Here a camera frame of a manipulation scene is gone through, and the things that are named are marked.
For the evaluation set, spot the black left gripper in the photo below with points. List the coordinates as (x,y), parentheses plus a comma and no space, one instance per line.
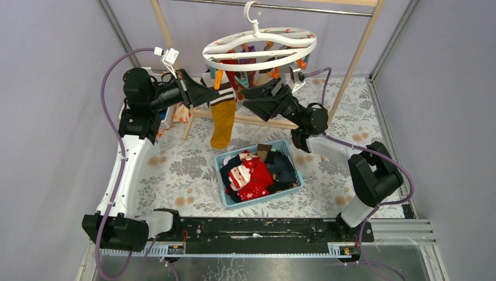
(183,88)

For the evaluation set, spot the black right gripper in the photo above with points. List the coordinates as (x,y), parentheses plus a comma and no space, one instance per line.
(262,103)

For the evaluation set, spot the white round clip hanger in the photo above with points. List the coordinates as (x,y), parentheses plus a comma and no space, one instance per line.
(260,48)

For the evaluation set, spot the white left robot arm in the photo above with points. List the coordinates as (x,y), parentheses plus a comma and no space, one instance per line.
(115,224)

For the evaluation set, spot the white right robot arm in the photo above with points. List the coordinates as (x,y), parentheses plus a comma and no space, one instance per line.
(374,175)

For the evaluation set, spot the orange floral cloth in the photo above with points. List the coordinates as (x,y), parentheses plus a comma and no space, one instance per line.
(174,114)

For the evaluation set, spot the red hanging sock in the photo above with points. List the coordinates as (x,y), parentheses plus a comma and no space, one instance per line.
(231,74)

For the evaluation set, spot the brown sock in basket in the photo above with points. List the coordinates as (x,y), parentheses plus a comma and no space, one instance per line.
(263,151)

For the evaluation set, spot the dark navy sock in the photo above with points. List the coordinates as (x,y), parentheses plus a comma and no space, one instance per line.
(280,167)

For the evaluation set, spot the red snowflake sock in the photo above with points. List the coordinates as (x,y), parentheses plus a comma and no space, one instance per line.
(250,179)

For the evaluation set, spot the metal hanging rod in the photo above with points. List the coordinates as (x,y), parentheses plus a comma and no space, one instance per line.
(282,8)

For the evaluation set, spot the blue plastic sock basket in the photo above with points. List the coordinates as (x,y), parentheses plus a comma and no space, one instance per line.
(282,146)

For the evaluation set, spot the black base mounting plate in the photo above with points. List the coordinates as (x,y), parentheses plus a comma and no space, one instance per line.
(265,236)

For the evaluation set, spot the wooden clothes rack frame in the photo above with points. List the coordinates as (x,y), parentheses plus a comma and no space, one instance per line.
(377,8)

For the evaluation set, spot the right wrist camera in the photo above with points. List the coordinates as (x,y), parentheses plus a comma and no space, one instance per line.
(297,79)

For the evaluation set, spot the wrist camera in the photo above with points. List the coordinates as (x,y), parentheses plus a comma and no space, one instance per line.
(297,79)
(168,58)

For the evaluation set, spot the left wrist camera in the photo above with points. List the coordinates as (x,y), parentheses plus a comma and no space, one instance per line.
(168,58)

